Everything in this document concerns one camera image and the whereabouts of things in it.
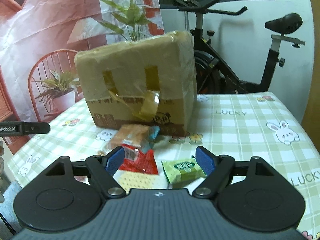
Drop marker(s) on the cardboard box with plastic liner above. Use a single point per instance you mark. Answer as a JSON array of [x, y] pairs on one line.
[[150, 82]]

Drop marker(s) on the brown biscuit pack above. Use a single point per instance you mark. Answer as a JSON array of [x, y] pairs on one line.
[[141, 137]]

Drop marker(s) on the red snack packet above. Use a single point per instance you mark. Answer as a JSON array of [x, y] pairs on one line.
[[137, 161]]

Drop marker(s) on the checkered bunny tablecloth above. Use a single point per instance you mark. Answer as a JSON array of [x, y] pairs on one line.
[[241, 126]]

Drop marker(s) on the small light green packet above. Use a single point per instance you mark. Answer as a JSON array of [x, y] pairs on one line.
[[181, 170]]

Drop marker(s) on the cracker packet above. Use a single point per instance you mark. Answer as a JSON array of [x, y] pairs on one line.
[[133, 180]]

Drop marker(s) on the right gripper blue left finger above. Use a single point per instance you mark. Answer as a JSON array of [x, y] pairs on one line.
[[102, 171]]

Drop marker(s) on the wooden door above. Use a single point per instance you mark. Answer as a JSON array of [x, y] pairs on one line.
[[310, 120]]

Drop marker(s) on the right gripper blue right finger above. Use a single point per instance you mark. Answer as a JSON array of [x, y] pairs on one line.
[[218, 171]]

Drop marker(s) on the printed room backdrop cloth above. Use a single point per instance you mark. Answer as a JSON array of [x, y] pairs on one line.
[[41, 36]]

